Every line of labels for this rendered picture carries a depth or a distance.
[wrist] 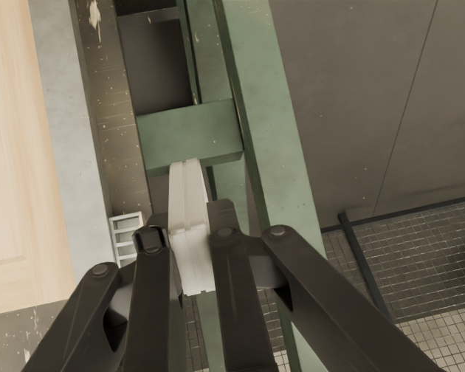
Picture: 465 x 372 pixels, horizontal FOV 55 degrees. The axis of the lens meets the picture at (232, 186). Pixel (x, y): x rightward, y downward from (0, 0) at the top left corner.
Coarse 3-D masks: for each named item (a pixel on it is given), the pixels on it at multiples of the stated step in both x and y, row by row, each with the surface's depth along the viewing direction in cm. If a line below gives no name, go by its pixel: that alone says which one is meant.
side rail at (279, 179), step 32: (224, 0) 57; (256, 0) 57; (224, 32) 60; (256, 32) 56; (256, 64) 56; (256, 96) 56; (288, 96) 56; (256, 128) 55; (288, 128) 55; (256, 160) 55; (288, 160) 55; (256, 192) 60; (288, 192) 54; (288, 224) 54; (288, 320) 54; (288, 352) 61
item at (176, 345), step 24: (144, 240) 16; (144, 264) 15; (168, 264) 15; (144, 288) 14; (168, 288) 14; (144, 312) 13; (168, 312) 13; (144, 336) 12; (168, 336) 12; (144, 360) 11; (168, 360) 11
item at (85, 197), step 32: (32, 0) 56; (64, 0) 57; (64, 32) 56; (64, 64) 56; (64, 96) 55; (64, 128) 55; (96, 128) 58; (64, 160) 54; (96, 160) 55; (64, 192) 54; (96, 192) 54; (96, 224) 54; (96, 256) 53
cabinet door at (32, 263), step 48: (0, 0) 58; (0, 48) 58; (0, 96) 57; (0, 144) 57; (48, 144) 57; (0, 192) 56; (48, 192) 56; (0, 240) 55; (48, 240) 55; (0, 288) 54; (48, 288) 55
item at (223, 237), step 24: (216, 240) 16; (240, 240) 16; (216, 264) 14; (240, 264) 14; (216, 288) 13; (240, 288) 13; (240, 312) 12; (240, 336) 11; (264, 336) 11; (240, 360) 11; (264, 360) 11
